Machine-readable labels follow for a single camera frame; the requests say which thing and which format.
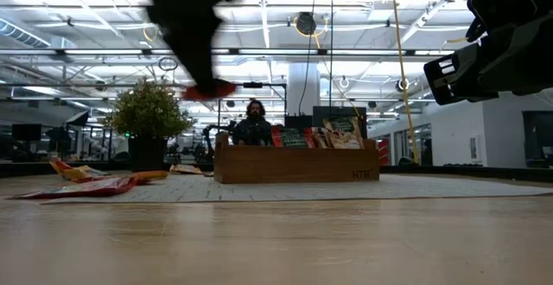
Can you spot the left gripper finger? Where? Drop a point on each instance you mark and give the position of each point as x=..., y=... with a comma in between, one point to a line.
x=196, y=60

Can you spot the wooden tea box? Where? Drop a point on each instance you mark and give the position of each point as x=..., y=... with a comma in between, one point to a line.
x=294, y=166

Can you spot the small green snack packet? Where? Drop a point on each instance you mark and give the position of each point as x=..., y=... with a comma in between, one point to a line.
x=320, y=140

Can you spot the tan vanilla tea packet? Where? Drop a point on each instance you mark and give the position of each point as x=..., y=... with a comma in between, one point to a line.
x=345, y=136

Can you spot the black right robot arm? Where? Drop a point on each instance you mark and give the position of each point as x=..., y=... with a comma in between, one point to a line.
x=501, y=0

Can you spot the black rig stand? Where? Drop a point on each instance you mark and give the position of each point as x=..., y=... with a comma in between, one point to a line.
x=252, y=85

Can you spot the yellow gripper tag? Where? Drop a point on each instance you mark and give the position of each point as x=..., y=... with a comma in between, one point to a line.
x=455, y=40

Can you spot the green potted plant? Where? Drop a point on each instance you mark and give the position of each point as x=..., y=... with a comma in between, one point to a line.
x=149, y=112

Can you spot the dark glass doorway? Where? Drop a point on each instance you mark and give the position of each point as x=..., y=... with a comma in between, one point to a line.
x=538, y=138

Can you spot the person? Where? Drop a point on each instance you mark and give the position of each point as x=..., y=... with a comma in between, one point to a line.
x=252, y=131

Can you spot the white building column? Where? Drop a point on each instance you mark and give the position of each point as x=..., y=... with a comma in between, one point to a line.
x=296, y=86

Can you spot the black equipment box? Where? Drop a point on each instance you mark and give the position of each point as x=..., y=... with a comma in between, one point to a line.
x=298, y=121

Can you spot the black monitor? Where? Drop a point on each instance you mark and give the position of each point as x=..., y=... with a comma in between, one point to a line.
x=319, y=112

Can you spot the grey woven placemat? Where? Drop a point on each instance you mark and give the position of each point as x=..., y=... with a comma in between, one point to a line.
x=302, y=190

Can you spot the small dark monitor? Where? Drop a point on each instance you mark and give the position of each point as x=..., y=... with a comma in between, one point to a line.
x=26, y=133

